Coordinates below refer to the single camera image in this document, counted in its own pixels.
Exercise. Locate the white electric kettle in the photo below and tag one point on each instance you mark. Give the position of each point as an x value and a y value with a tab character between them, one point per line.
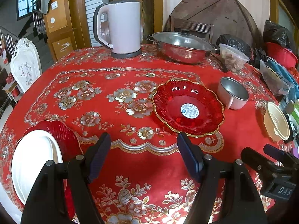
124	25

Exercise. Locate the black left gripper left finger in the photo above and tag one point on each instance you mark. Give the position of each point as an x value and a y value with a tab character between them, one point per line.
95	157

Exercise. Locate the wooden cabinet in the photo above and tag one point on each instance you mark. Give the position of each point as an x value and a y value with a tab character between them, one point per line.
66	27

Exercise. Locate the red plastic basin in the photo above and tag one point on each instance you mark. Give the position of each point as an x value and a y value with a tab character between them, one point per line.
282	55

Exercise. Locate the round wooden table top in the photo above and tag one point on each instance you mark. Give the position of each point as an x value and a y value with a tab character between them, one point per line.
225	17

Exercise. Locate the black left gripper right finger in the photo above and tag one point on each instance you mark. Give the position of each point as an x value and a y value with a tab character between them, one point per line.
192	156

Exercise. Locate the white ornate chair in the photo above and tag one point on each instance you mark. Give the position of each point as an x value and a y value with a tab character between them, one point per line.
25	64

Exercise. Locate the dark wooden chair back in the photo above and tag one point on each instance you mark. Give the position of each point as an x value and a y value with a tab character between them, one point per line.
198	29

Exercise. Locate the steel pan with glass lid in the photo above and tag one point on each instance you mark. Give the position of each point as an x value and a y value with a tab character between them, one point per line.
181	47

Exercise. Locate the clear plastic food container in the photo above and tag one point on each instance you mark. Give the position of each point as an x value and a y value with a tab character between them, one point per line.
234	59

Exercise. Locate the clear bag with contents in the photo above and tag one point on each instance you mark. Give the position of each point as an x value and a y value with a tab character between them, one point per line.
275	82

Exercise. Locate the red ribbed plate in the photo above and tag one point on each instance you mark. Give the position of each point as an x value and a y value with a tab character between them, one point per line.
60	137

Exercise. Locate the black plastic bag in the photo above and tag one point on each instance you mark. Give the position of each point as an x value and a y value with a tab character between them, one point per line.
274	33
251	52

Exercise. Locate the pink cup with steel interior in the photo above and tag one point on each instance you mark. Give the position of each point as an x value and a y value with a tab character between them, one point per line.
232	93

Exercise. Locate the cream plastic bowl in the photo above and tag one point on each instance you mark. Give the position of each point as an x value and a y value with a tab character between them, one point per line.
276	123

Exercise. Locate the red scalloped plate gold rim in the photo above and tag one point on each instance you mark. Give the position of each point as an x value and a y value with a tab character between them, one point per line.
189	107

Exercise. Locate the small white plate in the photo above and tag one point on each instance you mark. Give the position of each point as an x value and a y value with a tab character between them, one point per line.
31	153

